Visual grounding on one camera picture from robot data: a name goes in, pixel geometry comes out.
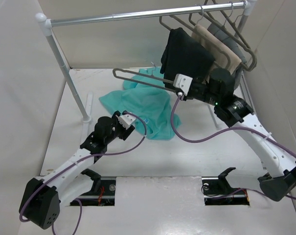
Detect teal t shirt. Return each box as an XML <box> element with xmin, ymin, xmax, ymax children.
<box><xmin>99</xmin><ymin>81</ymin><xmax>175</xmax><ymax>141</ymax></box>

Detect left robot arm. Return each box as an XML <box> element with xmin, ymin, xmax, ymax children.
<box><xmin>19</xmin><ymin>111</ymin><xmax>136</xmax><ymax>230</ymax></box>

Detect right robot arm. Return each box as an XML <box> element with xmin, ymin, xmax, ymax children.
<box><xmin>162</xmin><ymin>68</ymin><xmax>296</xmax><ymax>202</ymax></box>

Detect grey hanger with beige garment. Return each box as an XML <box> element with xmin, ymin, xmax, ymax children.
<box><xmin>188</xmin><ymin>3</ymin><xmax>231</xmax><ymax>71</ymax></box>

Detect grey hanger with black garment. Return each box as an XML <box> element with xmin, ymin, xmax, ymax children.
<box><xmin>159</xmin><ymin>15</ymin><xmax>200</xmax><ymax>35</ymax></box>

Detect beige hanging garment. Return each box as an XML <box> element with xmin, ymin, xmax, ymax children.
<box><xmin>191</xmin><ymin>23</ymin><xmax>243</xmax><ymax>84</ymax></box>

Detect black hanging garment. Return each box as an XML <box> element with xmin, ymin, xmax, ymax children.
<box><xmin>160</xmin><ymin>27</ymin><xmax>215</xmax><ymax>83</ymax></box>

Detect grey hanging garment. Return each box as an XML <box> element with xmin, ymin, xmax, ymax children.
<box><xmin>207</xmin><ymin>23</ymin><xmax>247</xmax><ymax>89</ymax></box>

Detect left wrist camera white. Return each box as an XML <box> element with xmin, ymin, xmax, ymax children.
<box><xmin>117</xmin><ymin>112</ymin><xmax>136</xmax><ymax>129</ymax></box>

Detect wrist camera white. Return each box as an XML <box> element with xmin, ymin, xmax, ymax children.
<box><xmin>173</xmin><ymin>73</ymin><xmax>193</xmax><ymax>96</ymax></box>
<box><xmin>117</xmin><ymin>112</ymin><xmax>136</xmax><ymax>129</ymax></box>

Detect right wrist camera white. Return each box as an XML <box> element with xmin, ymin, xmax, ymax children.
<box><xmin>173</xmin><ymin>73</ymin><xmax>193</xmax><ymax>96</ymax></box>

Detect aluminium rail right side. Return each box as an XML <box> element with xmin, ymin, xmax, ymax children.
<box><xmin>240</xmin><ymin>74</ymin><xmax>251</xmax><ymax>105</ymax></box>

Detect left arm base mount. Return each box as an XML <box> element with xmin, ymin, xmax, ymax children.
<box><xmin>78</xmin><ymin>169</ymin><xmax>116</xmax><ymax>207</ymax></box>

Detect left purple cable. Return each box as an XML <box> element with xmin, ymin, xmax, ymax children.
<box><xmin>19</xmin><ymin>111</ymin><xmax>148</xmax><ymax>235</ymax></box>

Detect purple cable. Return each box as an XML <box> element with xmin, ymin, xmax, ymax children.
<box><xmin>19</xmin><ymin>111</ymin><xmax>148</xmax><ymax>235</ymax></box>
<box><xmin>171</xmin><ymin>92</ymin><xmax>296</xmax><ymax>202</ymax></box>

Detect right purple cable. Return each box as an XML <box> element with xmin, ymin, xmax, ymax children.
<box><xmin>171</xmin><ymin>92</ymin><xmax>296</xmax><ymax>202</ymax></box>

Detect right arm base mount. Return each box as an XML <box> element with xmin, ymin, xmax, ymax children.
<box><xmin>201</xmin><ymin>167</ymin><xmax>250</xmax><ymax>206</ymax></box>

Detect silver clothes rack frame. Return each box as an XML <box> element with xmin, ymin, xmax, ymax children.
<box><xmin>35</xmin><ymin>0</ymin><xmax>256</xmax><ymax>132</ymax></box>

